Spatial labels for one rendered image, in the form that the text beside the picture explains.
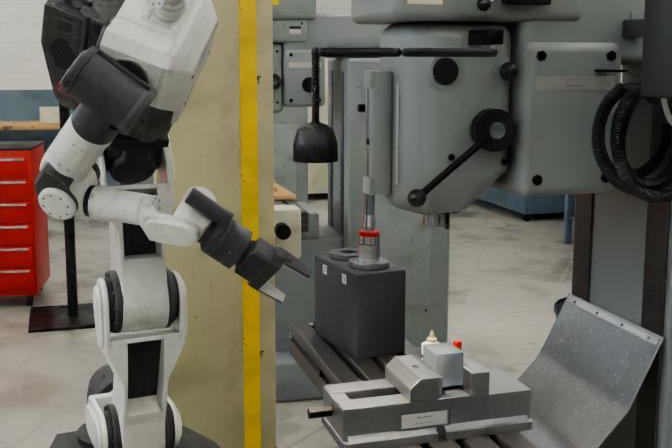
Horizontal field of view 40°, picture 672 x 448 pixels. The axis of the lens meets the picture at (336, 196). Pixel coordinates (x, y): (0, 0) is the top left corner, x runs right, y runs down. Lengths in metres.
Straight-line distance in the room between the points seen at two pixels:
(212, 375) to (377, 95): 2.05
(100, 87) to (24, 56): 8.80
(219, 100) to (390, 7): 1.84
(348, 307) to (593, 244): 0.53
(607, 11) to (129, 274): 1.14
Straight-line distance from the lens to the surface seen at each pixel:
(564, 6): 1.59
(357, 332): 2.00
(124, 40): 1.80
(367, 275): 1.97
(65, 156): 1.84
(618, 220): 1.82
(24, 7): 10.51
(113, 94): 1.71
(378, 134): 1.56
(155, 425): 2.27
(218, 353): 3.42
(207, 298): 3.36
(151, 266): 2.11
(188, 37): 1.84
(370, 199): 2.00
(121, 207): 1.89
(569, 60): 1.59
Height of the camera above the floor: 1.58
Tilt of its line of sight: 9 degrees down
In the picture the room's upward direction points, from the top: straight up
